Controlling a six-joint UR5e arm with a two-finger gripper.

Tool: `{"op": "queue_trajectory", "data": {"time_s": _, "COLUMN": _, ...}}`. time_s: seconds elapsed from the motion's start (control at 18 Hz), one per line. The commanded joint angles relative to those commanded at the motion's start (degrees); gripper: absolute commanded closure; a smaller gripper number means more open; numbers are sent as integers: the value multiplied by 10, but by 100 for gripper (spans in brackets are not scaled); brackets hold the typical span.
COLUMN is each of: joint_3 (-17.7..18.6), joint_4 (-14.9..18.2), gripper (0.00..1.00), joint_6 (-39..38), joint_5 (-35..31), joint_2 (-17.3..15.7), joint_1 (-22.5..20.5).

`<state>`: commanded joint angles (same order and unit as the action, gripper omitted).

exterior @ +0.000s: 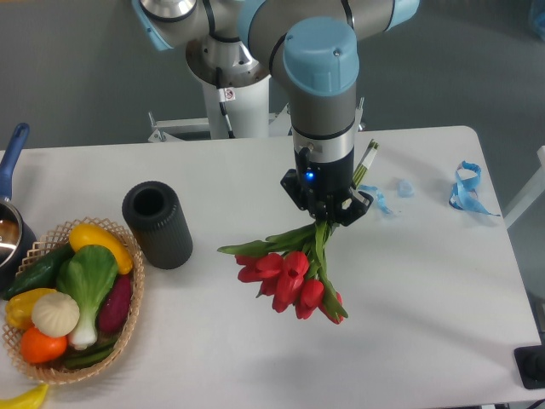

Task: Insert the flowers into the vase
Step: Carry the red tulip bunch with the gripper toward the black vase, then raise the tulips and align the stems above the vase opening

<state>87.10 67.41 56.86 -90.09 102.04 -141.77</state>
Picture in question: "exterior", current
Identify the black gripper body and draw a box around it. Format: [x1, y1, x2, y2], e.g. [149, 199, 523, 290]
[280, 147, 373, 227]

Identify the red tulip bouquet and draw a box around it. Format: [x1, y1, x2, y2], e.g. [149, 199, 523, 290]
[216, 139, 381, 325]

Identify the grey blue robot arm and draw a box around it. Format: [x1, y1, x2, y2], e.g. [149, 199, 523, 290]
[132, 1, 419, 226]

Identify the dark grey ribbed vase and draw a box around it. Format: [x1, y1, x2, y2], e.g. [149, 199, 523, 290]
[122, 181, 193, 269]

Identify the blue ribbon near gripper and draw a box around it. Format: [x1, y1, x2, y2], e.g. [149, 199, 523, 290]
[358, 184, 393, 215]

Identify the small clear blue cap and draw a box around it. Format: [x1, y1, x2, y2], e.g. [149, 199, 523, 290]
[397, 179, 415, 199]

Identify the blue ribbon right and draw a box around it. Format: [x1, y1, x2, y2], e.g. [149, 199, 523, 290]
[448, 161, 500, 216]

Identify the purple sweet potato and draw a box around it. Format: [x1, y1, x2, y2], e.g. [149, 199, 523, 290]
[98, 275, 132, 333]

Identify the green bok choy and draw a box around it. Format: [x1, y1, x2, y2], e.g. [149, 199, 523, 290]
[56, 247, 118, 350]

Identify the black device at edge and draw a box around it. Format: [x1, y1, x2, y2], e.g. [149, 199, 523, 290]
[513, 345, 544, 390]

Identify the woven bamboo basket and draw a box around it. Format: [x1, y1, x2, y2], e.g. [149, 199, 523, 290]
[2, 217, 145, 385]

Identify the green bean pod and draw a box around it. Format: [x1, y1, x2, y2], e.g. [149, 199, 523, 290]
[62, 339, 117, 370]

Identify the white steamed bun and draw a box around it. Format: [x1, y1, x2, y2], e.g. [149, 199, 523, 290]
[32, 292, 80, 337]

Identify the dark green cucumber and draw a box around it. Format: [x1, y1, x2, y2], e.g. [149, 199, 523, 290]
[1, 244, 74, 301]

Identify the orange fruit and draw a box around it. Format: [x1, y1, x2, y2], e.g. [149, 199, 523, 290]
[20, 327, 68, 364]

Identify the yellow bell pepper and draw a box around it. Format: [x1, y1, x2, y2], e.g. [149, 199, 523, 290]
[5, 288, 56, 331]

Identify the yellow banana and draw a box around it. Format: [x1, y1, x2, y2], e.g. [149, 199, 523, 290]
[1, 383, 49, 409]

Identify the white frame at right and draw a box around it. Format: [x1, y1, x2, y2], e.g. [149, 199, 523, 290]
[504, 146, 544, 229]

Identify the blue handled saucepan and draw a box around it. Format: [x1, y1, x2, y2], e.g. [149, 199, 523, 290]
[1, 123, 36, 292]

